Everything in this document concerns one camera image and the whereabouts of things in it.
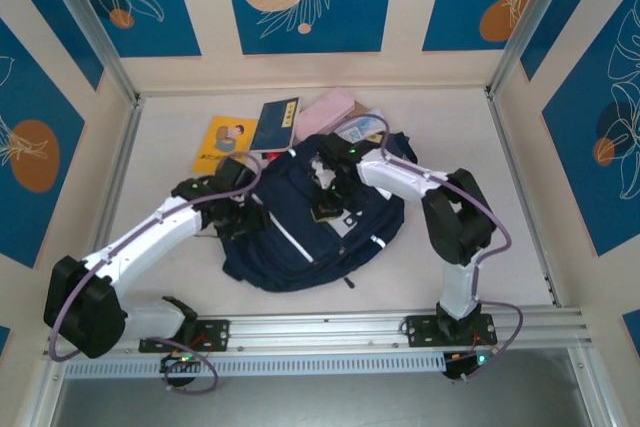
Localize white blue plastic packet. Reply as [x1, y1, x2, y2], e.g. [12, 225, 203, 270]
[333, 107, 389, 144]

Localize navy blue backpack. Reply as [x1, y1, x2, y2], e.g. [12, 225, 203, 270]
[221, 131, 419, 293]

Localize grey slotted cable duct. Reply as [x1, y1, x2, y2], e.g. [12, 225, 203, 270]
[63, 350, 446, 379]

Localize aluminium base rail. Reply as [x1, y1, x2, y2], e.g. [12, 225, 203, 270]
[99, 307, 594, 351]

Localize blue panel large peach circle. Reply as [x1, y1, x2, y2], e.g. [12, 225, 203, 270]
[221, 0, 399, 56]

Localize aluminium side rail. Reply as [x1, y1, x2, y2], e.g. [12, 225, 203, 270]
[483, 88, 609, 427]
[22, 94, 146, 427]

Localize aluminium frame post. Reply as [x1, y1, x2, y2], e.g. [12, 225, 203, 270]
[485, 0, 616, 98]
[35, 0, 143, 104]

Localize blue panel white leaf drawing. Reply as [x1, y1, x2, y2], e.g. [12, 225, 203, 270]
[542, 0, 640, 258]

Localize small black controller board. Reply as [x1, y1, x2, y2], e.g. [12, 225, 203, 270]
[443, 352, 494, 382]
[159, 352, 201, 374]

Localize pink pencil case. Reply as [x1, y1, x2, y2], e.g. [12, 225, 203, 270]
[294, 86, 356, 143]

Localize blue panel white flower drawing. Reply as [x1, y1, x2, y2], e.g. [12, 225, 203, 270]
[62, 0, 203, 59]

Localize blue panel orange oval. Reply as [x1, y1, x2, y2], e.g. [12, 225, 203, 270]
[0, 16, 86, 269]

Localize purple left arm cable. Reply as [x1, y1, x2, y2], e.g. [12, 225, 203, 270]
[48, 150, 263, 394]

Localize yellow picture book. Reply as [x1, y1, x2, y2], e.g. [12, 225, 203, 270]
[192, 115, 259, 176]

